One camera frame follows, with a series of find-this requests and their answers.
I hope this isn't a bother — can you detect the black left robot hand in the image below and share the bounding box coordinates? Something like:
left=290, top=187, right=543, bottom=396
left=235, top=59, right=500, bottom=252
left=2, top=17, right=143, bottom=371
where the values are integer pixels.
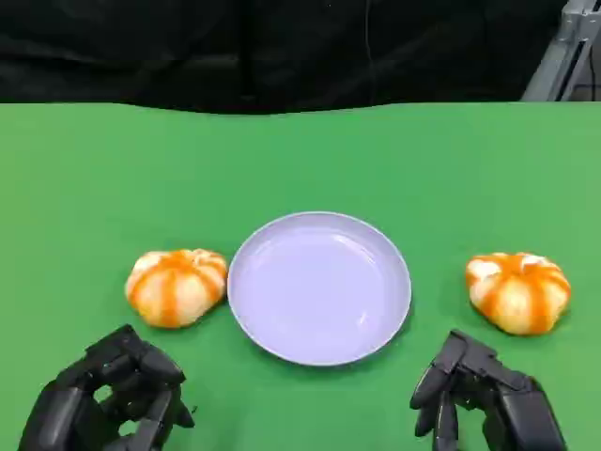
left=17, top=323, right=196, bottom=451

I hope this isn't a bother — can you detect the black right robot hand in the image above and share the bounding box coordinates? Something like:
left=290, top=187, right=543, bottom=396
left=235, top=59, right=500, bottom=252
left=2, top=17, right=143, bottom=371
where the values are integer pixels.
left=409, top=329, right=568, bottom=451

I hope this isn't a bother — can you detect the orange and white bread roll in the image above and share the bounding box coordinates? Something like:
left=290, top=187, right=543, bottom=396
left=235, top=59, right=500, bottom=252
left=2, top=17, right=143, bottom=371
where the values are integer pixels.
left=124, top=248, right=229, bottom=329
left=465, top=252, right=573, bottom=335

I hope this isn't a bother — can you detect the lilac plate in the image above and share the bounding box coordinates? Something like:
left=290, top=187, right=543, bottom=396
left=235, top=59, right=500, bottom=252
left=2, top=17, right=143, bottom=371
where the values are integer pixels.
left=226, top=210, right=413, bottom=367

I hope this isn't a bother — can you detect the green table cloth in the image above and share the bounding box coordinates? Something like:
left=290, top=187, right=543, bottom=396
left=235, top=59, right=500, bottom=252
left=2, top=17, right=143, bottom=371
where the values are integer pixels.
left=0, top=101, right=601, bottom=451

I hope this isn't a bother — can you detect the black backdrop curtain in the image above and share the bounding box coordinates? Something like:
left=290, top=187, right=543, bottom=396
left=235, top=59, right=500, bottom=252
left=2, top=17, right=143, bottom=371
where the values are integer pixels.
left=0, top=0, right=567, bottom=115

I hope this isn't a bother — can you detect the grey metal frame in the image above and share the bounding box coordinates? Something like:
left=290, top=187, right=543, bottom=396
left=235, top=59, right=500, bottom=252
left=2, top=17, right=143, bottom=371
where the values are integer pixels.
left=519, top=0, right=601, bottom=102

